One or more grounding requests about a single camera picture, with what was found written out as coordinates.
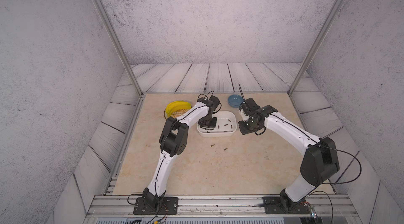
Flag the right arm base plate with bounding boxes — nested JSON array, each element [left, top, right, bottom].
[[259, 196, 311, 215]]

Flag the blue bowl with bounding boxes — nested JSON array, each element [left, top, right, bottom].
[[228, 94, 244, 108]]

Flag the patterned plate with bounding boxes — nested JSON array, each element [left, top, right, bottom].
[[164, 109, 189, 119]]

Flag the yellow bananas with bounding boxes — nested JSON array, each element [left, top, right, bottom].
[[165, 101, 191, 110]]

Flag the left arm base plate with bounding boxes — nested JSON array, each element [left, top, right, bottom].
[[133, 197, 179, 216]]

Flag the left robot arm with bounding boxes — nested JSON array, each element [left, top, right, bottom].
[[142, 95, 221, 211]]

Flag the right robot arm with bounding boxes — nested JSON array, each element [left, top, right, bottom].
[[238, 98, 340, 208]]

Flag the white storage box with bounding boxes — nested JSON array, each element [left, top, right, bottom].
[[197, 111, 237, 137]]

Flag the aluminium rail frame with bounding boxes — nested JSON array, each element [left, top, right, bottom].
[[86, 192, 361, 224]]

